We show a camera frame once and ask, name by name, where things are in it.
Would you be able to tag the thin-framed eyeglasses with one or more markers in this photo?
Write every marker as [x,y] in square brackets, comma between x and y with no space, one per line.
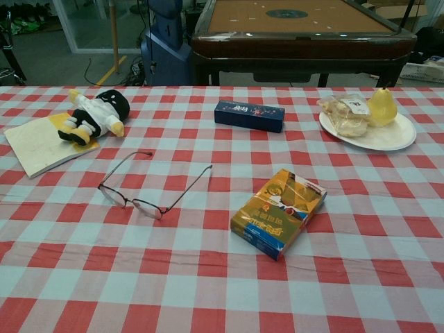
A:
[147,209]

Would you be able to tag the dark blue rectangular box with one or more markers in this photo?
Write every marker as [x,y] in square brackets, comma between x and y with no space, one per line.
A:
[249,116]

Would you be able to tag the orange snack packet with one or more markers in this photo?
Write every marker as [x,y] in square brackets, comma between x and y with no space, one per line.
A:
[277,215]

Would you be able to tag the red white checkered tablecloth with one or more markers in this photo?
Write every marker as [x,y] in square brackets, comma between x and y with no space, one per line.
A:
[222,277]

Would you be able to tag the blue plastic chair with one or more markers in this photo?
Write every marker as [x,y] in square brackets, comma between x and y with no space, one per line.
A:
[166,59]

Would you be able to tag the black white plush doll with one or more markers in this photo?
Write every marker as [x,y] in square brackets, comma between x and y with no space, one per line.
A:
[104,114]

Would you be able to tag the bread in clear plastic bag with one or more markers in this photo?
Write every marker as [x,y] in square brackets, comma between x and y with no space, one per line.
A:
[343,118]

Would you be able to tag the dark wood mahjong table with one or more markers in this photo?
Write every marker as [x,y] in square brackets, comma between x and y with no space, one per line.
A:
[295,41]

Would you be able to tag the white round plate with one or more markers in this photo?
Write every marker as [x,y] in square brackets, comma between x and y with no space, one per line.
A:
[381,138]

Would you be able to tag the yellow pear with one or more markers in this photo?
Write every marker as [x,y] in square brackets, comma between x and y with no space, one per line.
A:
[381,107]

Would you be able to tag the light wooden pole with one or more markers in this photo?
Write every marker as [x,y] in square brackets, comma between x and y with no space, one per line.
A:
[113,34]

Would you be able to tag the cream yellow notebook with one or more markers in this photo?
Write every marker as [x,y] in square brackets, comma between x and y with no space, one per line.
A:
[38,145]

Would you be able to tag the white plastic crate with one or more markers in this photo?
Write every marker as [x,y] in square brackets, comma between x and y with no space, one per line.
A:
[423,72]

